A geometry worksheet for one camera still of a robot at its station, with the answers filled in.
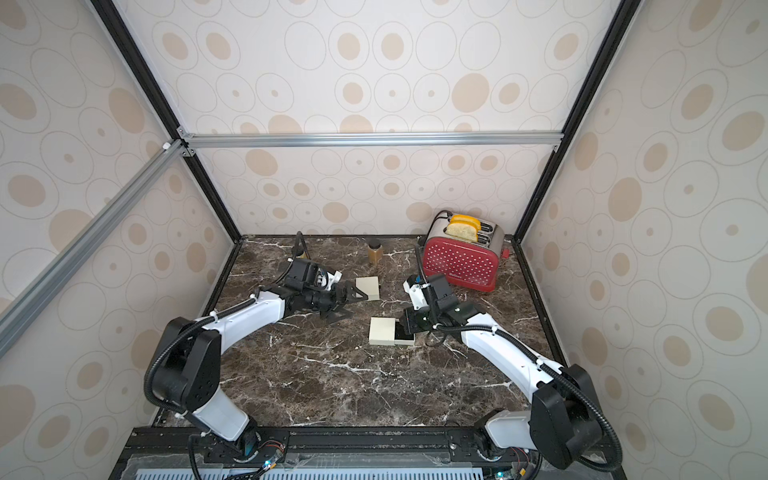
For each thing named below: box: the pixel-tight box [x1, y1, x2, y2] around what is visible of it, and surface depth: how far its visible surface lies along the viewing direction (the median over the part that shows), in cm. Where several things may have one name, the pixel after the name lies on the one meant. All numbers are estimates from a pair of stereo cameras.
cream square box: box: [369, 317, 416, 346], surface depth 92 cm
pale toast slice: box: [444, 223, 478, 242], surface depth 96 cm
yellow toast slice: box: [449, 214, 481, 233], surface depth 97 cm
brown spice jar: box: [368, 241, 383, 264], surface depth 108 cm
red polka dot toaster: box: [423, 214, 510, 292], surface depth 97 cm
